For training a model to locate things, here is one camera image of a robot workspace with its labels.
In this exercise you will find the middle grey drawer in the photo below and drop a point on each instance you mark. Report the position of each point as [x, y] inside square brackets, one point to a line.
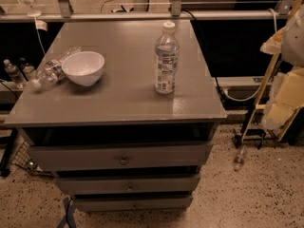
[125, 185]

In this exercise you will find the blue-label plastic bottle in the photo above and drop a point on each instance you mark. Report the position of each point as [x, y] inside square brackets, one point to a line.
[167, 52]

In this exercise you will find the bottom grey drawer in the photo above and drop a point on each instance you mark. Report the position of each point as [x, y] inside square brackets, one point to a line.
[134, 203]

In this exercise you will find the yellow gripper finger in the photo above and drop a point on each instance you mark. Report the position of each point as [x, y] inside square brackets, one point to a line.
[273, 45]
[286, 95]

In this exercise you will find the grey drawer cabinet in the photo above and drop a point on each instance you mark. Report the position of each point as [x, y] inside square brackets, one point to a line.
[123, 109]

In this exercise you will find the wire mesh basket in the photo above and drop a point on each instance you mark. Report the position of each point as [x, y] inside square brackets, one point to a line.
[22, 160]

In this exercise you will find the top grey drawer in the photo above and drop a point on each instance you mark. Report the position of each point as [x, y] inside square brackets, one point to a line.
[81, 157]

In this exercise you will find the small bottle on floor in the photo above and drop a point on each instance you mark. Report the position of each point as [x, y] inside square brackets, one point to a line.
[239, 159]

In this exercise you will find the lying clear plastic bottle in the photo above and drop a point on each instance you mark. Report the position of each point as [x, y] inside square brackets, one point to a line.
[51, 72]

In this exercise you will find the grey drawer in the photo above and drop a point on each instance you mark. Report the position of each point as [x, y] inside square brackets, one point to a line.
[134, 203]
[125, 185]
[81, 157]

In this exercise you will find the yellow wooden frame stand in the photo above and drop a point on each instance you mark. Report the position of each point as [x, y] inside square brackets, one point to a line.
[254, 116]

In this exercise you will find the dark bottle on left shelf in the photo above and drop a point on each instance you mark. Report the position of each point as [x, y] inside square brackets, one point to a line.
[27, 67]

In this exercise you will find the white bowl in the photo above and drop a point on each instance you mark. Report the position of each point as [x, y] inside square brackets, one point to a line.
[84, 68]

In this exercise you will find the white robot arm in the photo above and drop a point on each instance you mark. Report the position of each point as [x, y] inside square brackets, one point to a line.
[292, 48]

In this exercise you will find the clear bottle on left shelf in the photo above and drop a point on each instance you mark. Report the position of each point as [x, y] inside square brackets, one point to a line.
[15, 74]

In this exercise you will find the metal rail frame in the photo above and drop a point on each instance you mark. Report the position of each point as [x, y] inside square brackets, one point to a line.
[90, 10]

